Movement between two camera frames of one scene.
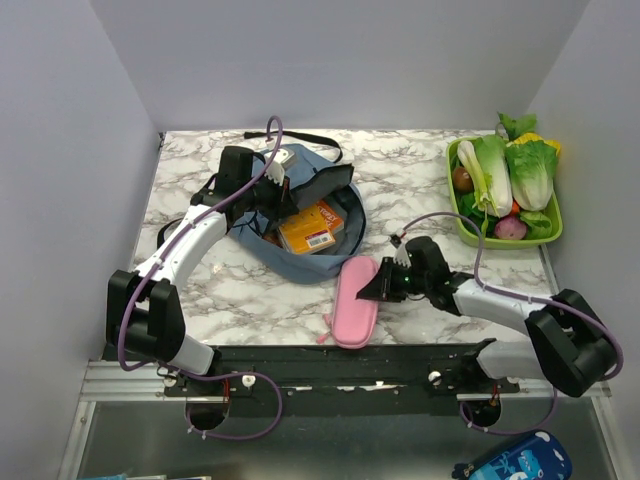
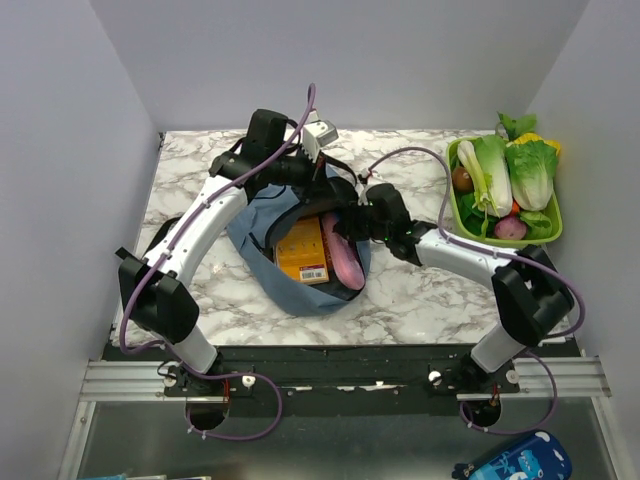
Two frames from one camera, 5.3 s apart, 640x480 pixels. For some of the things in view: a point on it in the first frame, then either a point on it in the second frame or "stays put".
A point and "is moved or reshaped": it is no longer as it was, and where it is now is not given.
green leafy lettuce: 517,126 stays put
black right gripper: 381,287 -> 347,223
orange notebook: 311,228 is moved or reshaped
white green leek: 480,180 stays put
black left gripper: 284,204 -> 316,185
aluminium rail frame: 113,381 stays put
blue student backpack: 314,170 is moved or reshaped
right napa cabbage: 531,165 stays put
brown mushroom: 462,180 stays put
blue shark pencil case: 540,455 stays put
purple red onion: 510,228 stays put
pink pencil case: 354,320 -> 345,258
